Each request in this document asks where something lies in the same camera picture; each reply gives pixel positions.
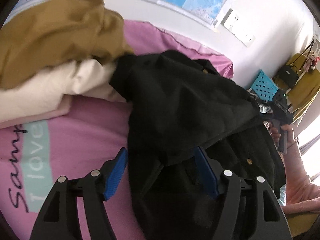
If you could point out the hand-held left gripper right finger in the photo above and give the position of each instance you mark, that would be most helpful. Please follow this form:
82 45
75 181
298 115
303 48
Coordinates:
206 173

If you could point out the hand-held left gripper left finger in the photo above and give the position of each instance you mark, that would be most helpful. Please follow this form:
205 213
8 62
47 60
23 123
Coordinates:
116 173

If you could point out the black garment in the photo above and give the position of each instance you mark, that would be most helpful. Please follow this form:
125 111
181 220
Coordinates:
175 105

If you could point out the person's right hand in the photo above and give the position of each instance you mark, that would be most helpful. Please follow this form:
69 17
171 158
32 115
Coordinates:
291 136

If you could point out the blue plastic basket rack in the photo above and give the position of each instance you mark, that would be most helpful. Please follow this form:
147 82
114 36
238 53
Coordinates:
265 87

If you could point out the mustard hanging garment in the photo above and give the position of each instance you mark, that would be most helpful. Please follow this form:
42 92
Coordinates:
307 90

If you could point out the black handbag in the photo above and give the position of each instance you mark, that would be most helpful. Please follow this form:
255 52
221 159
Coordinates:
287 76

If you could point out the pink printed blanket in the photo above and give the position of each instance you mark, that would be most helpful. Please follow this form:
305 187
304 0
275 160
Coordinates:
82 135

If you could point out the pale pink garment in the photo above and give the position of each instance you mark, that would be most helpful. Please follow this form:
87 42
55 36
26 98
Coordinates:
50 116

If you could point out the cream garment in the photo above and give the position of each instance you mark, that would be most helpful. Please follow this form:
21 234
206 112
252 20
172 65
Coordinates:
50 87

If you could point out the brown garment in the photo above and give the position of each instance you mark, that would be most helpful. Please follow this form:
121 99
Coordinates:
55 30

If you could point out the white wall plate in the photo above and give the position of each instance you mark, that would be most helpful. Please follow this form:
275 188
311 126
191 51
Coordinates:
249 40

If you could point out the white wall socket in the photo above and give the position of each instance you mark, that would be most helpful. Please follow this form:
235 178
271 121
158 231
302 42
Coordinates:
232 17
241 30

